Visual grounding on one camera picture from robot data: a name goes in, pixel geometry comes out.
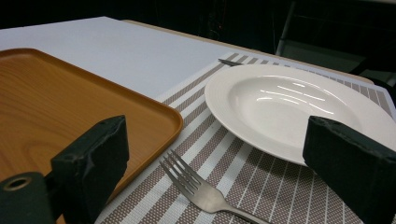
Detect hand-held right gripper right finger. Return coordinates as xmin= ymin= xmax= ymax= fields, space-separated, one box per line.
xmin=302 ymin=115 xmax=396 ymax=224

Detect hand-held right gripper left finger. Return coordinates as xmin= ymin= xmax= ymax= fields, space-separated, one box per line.
xmin=50 ymin=115 xmax=130 ymax=224

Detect brown wooden tray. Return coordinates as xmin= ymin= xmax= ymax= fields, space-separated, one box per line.
xmin=0 ymin=47 xmax=184 ymax=224

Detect white deep plate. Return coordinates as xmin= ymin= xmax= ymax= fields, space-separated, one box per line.
xmin=204 ymin=63 xmax=396 ymax=166

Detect silver metal fork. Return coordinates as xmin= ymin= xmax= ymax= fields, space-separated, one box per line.
xmin=159 ymin=149 xmax=272 ymax=224

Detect silver table knife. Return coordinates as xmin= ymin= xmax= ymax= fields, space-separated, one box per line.
xmin=218 ymin=58 xmax=245 ymax=67

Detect striped grey woven placemat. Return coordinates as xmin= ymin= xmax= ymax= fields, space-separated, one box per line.
xmin=94 ymin=51 xmax=396 ymax=224

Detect white table cover board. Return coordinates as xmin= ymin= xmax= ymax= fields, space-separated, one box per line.
xmin=0 ymin=16 xmax=396 ymax=120

